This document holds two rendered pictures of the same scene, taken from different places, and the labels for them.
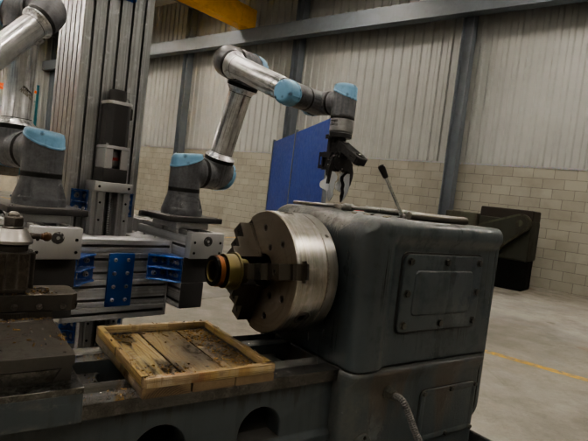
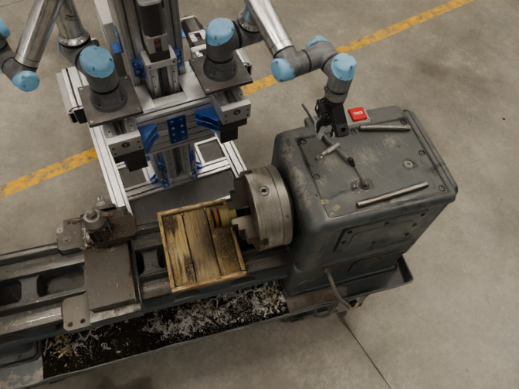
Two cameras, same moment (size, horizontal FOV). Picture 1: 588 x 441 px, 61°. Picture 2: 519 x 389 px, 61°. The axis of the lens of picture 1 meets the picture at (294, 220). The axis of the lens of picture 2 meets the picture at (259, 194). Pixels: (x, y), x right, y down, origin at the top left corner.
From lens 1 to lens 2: 1.38 m
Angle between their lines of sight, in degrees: 57
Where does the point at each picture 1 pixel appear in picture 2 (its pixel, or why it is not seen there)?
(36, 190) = (103, 103)
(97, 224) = (155, 89)
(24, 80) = (64, 11)
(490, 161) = not seen: outside the picture
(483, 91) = not seen: outside the picture
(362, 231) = (308, 227)
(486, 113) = not seen: outside the picture
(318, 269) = (276, 238)
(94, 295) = (162, 140)
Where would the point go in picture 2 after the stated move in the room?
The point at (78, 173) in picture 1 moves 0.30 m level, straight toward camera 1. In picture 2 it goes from (133, 46) to (127, 99)
